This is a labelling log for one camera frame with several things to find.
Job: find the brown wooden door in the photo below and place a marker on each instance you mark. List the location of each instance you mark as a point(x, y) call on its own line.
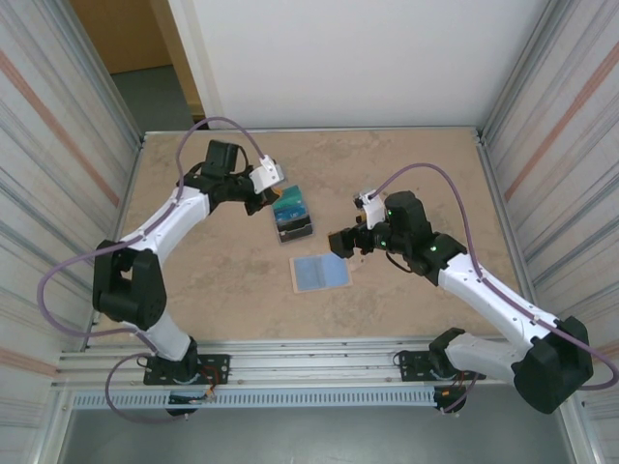
point(126, 34)

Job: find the teal credit card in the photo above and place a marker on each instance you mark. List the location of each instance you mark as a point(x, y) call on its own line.
point(291, 195)

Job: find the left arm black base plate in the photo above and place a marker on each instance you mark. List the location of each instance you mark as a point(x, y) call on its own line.
point(217, 362)

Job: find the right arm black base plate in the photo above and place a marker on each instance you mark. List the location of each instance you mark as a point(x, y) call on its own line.
point(411, 367)

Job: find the white door frame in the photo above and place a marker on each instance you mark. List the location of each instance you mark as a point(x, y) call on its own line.
point(193, 58)

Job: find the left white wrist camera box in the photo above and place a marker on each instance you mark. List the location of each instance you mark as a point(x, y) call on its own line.
point(267, 174)

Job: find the clear acrylic card stand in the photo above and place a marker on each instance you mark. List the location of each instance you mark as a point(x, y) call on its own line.
point(297, 234)

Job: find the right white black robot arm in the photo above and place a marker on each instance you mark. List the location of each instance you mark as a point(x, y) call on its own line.
point(493, 299)

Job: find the blue wave credit card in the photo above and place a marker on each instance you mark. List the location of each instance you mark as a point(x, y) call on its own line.
point(290, 210)

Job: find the translucent corrugated side panel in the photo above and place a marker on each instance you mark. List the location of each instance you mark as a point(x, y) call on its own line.
point(48, 145)
point(570, 145)

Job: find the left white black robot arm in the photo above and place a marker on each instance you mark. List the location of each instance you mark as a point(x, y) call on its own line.
point(130, 290)

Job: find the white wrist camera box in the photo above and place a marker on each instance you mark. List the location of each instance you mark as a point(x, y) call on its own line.
point(267, 174)
point(372, 210)

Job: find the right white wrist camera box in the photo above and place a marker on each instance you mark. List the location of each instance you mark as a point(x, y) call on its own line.
point(372, 210)

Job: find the aluminium mounting rail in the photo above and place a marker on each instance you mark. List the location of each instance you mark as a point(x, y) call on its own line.
point(314, 360)

